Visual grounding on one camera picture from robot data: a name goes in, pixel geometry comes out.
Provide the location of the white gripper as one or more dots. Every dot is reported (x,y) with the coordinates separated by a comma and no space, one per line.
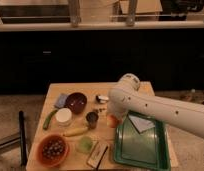
(116,112)

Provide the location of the orange red apple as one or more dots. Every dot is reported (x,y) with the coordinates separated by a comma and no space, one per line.
(112,121)

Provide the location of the green plastic tray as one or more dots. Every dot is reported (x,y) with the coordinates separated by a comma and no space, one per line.
(148,149)

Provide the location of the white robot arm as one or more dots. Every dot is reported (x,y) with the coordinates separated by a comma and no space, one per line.
(125,95)

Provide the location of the green plastic cup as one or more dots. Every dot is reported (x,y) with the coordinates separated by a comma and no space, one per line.
(85,144)

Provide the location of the metal spoon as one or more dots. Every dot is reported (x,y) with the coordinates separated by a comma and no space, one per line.
(99,110)

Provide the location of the grey folded cloth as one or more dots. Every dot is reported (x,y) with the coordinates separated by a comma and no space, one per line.
(141,124)

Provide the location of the dark red bowl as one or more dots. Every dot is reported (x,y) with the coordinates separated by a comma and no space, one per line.
(76,102)

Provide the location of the yellow banana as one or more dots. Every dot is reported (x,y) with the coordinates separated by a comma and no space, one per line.
(75,131)

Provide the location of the white round container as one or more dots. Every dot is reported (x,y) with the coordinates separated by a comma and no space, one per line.
(64,116)

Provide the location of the blue sponge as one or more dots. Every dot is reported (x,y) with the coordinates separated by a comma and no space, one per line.
(60,102)

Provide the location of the green cucumber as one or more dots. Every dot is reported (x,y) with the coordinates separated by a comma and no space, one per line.
(48,119)

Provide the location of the orange bowl with nuts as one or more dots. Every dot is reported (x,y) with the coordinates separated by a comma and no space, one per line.
(52,150)

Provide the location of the clutter on floor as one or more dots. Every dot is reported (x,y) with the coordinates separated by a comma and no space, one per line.
(193,95)

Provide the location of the black bar on floor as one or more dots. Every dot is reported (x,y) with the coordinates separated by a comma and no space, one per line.
(22,139)

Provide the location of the white handled kitchen tool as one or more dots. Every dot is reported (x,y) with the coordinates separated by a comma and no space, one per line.
(102,98)

